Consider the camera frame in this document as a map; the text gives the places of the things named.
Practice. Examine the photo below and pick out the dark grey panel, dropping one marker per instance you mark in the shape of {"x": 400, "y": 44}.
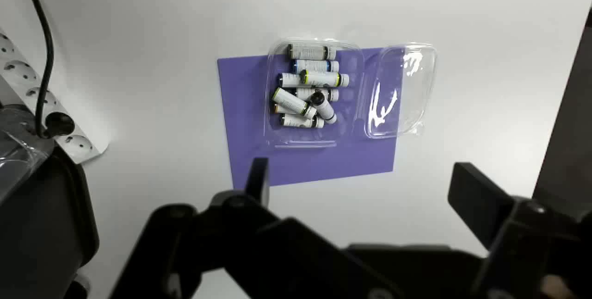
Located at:
{"x": 571, "y": 127}

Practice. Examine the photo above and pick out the white tube with grey cap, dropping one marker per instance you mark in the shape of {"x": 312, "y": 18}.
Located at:
{"x": 330, "y": 94}

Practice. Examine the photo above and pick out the white tube with orange band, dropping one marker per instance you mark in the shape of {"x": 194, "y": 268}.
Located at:
{"x": 280, "y": 109}

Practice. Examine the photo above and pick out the white tube with black top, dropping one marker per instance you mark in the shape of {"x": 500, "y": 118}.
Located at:
{"x": 323, "y": 108}

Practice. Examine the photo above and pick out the white tube with green band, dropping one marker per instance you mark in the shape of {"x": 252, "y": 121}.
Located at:
{"x": 291, "y": 101}

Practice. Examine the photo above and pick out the clear plastic container lid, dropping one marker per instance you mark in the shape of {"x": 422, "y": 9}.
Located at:
{"x": 416, "y": 95}

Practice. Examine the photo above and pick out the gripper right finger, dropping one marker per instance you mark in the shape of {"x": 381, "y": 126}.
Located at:
{"x": 532, "y": 243}

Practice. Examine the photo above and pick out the purple sheet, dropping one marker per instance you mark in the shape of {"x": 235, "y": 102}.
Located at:
{"x": 245, "y": 104}

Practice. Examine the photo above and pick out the white power strip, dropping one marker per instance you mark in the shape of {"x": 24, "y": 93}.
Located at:
{"x": 21, "y": 74}

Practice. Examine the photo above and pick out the white tube with blue band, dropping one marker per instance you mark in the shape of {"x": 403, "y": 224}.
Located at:
{"x": 314, "y": 65}

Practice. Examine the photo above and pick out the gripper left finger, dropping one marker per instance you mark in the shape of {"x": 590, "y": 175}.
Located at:
{"x": 240, "y": 239}

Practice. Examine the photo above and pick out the white tube with yellow band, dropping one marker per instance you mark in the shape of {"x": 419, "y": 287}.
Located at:
{"x": 323, "y": 78}

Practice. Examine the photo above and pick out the black device housing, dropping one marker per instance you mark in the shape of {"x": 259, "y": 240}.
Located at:
{"x": 41, "y": 234}

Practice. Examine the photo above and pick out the white tube with dark cap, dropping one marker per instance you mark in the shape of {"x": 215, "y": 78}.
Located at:
{"x": 310, "y": 52}

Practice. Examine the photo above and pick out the clear plastic container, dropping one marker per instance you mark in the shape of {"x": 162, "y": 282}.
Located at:
{"x": 277, "y": 137}

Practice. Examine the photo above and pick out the white tube with black cap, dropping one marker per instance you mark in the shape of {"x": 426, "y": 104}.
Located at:
{"x": 289, "y": 80}

